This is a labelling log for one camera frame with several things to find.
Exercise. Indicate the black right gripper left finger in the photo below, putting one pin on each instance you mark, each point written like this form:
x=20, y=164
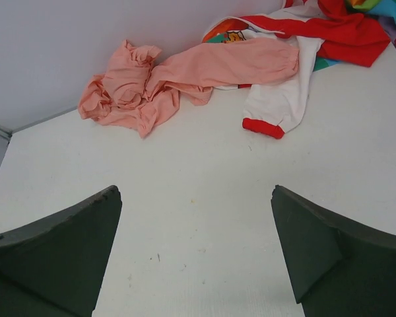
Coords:
x=55, y=266

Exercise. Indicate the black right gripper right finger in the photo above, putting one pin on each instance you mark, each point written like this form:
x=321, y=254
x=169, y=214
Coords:
x=336, y=266

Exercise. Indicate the pink zip-up hooded jacket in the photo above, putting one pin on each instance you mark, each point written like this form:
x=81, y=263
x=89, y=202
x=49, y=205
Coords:
x=137, y=94

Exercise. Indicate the white red colourful garment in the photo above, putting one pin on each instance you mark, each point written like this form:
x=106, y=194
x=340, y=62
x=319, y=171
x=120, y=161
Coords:
x=325, y=33

